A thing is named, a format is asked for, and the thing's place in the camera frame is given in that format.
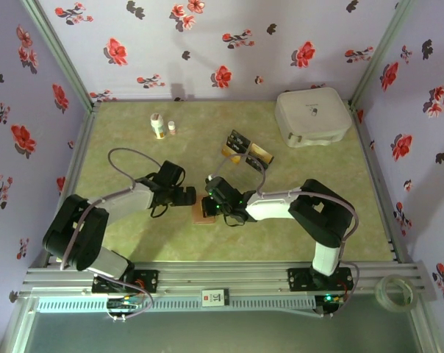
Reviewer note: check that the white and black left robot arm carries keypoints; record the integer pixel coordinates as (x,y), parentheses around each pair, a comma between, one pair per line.
(130,200)

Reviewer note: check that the aluminium side rail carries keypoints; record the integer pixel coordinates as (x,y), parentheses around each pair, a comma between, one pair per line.
(79,154)
(379,184)

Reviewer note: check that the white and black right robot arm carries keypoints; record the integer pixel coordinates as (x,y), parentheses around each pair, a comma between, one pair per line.
(273,206)

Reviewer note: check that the gold card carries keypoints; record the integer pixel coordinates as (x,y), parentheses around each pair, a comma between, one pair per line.
(261,150)
(229,150)

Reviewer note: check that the black VIP card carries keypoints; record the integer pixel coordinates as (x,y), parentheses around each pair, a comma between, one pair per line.
(257,167)
(241,135)
(260,160)
(236,144)

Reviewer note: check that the small white pill bottle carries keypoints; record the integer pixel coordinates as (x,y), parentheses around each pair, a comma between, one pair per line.
(172,128)

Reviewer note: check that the clear tape roll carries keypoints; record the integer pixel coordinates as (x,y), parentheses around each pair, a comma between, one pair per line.
(379,294)

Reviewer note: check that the black and gold packets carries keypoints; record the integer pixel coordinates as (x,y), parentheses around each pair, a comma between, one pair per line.
(246,150)

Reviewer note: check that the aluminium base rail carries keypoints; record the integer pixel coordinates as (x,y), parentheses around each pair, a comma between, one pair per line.
(222,277)

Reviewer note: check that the large white pill bottle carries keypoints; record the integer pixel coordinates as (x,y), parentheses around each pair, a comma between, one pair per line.
(158,127)

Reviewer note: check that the white zipped storage case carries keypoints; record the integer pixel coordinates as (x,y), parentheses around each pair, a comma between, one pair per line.
(310,114)

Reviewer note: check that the red and white label tag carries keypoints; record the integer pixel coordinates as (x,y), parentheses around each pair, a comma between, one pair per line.
(214,298)

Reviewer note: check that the green circuit board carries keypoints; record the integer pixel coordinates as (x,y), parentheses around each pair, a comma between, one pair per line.
(330,299)
(128,302)

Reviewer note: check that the aluminium frame post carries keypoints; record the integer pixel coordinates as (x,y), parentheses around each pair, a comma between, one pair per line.
(426,331)
(14,331)
(62,55)
(381,53)

